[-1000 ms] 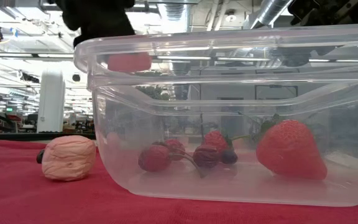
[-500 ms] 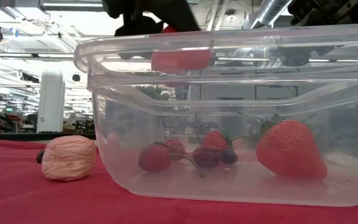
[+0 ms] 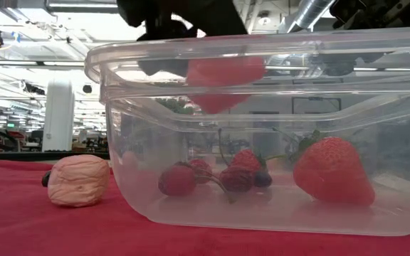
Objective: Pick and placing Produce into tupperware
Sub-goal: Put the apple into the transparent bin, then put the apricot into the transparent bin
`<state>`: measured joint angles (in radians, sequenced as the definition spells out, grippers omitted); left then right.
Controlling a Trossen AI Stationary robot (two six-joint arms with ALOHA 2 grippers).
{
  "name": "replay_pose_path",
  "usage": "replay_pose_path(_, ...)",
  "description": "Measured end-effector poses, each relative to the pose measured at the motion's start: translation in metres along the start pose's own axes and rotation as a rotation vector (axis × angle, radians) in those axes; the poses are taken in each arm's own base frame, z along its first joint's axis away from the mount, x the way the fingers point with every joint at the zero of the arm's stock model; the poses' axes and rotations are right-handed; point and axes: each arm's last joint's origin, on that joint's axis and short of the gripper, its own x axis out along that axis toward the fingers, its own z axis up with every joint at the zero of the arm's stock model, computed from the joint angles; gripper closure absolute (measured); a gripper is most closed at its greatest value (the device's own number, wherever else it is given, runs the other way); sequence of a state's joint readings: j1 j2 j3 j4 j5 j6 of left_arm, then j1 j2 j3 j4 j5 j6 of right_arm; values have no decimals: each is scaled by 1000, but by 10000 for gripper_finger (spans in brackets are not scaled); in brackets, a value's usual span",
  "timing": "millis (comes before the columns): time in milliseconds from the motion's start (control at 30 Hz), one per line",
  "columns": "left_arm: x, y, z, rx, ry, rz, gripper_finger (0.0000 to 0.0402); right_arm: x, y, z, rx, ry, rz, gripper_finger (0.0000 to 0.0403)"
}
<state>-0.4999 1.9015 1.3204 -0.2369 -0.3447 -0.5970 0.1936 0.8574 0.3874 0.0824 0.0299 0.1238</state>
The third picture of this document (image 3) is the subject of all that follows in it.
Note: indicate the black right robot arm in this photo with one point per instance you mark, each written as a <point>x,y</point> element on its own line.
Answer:
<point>379,12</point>

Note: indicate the silver ceiling duct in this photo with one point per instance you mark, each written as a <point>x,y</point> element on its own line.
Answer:
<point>311,12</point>

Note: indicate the green succulent plant in pot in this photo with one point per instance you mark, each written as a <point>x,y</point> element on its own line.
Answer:
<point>174,105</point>

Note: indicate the red cloth mat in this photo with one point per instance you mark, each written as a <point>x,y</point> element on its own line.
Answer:
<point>30,231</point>

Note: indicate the small red strawberry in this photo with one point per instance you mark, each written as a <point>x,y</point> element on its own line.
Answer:
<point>246,160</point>

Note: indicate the black ceiling dome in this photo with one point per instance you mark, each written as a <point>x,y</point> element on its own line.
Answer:
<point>87,89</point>

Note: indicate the clear plastic tupperware container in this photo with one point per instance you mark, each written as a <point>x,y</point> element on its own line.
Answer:
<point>262,142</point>

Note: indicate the white pillar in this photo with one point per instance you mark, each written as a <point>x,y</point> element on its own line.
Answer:
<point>58,113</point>

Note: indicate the dark red raspberry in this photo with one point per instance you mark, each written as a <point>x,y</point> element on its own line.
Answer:
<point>200,170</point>

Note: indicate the black aluminium table frame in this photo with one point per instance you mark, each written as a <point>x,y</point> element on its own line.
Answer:
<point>48,155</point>

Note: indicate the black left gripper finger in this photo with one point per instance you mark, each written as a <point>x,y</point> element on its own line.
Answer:
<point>162,67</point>

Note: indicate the dark blueberry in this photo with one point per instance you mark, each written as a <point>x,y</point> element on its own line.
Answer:
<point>263,178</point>
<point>46,178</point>

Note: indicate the large red strawberry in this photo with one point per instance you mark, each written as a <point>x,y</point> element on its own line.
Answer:
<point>333,170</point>

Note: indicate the shiny red pepper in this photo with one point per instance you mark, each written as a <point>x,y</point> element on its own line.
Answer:
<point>223,74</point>

